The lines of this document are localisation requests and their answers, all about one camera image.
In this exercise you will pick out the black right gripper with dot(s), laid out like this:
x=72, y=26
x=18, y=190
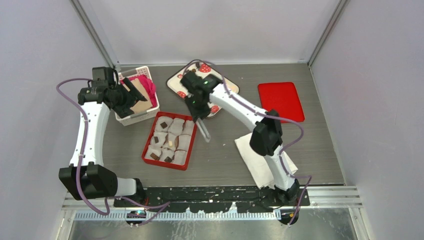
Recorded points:
x=196, y=113

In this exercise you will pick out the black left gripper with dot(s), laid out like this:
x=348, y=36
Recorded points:
x=133, y=97

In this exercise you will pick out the metal tongs with grey handle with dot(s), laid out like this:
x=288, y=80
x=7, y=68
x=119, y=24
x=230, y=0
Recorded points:
x=203, y=130

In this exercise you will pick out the dark chocolate piece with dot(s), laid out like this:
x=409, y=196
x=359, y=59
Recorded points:
x=164, y=125

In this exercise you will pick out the dark chocolate bottom row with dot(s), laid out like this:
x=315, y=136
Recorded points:
x=168, y=159

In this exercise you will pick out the red box lid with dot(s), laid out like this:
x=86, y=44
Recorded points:
x=283, y=98

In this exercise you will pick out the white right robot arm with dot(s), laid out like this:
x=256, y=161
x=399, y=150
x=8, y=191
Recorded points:
x=265, y=126

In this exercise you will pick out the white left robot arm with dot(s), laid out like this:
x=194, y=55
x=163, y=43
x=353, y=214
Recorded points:
x=86, y=177

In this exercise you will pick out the red chocolate box tray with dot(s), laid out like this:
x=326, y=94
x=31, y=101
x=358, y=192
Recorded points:
x=181, y=132

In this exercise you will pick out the tan paper bag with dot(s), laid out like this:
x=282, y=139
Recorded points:
x=136, y=103

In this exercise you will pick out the white plastic basket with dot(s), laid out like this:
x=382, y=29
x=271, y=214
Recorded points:
x=151, y=113

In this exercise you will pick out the pink tissue paper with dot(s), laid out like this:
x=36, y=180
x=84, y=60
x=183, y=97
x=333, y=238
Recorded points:
x=148, y=85

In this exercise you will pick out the strawberry print tray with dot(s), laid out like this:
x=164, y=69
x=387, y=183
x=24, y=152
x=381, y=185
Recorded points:
x=202, y=69

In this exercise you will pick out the white folded cloth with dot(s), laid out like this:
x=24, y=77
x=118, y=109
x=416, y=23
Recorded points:
x=256, y=164

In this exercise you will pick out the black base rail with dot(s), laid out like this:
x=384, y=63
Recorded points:
x=219, y=199

